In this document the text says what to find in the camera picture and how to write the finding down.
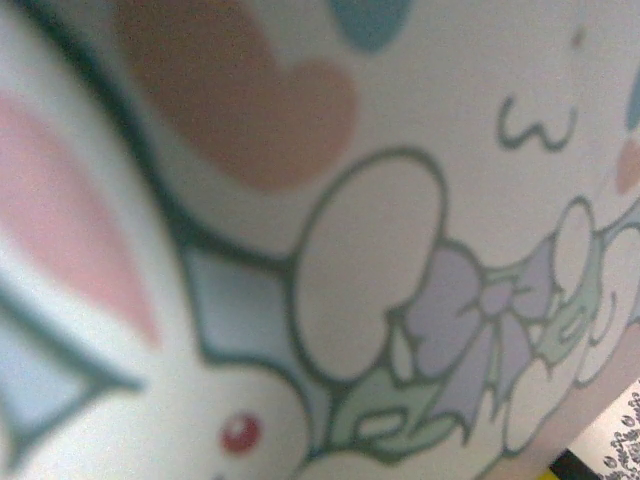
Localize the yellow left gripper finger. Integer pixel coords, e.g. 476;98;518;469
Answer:
547;447;601;480

